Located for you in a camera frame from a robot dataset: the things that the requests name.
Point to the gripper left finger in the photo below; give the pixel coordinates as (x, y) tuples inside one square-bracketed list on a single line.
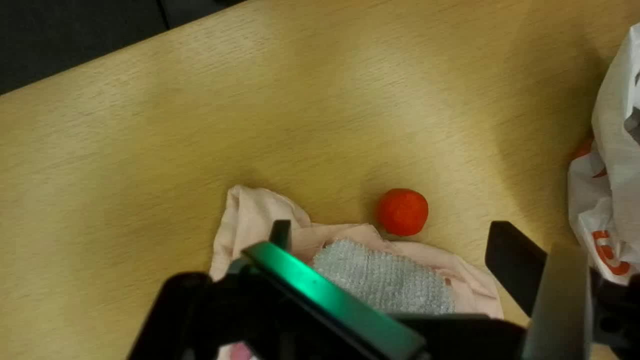
[(210, 320)]

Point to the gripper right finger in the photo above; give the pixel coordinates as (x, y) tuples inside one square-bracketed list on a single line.
[(560, 300)]

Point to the pink cloth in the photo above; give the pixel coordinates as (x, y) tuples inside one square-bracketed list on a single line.
[(250, 215)]

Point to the white plastic bag orange print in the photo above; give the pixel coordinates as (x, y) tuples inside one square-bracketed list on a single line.
[(612, 190)]

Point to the silver bubble wrap sheet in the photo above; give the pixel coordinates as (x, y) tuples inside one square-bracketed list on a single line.
[(385, 277)]

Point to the red ball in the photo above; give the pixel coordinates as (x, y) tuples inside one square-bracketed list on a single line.
[(402, 212)]

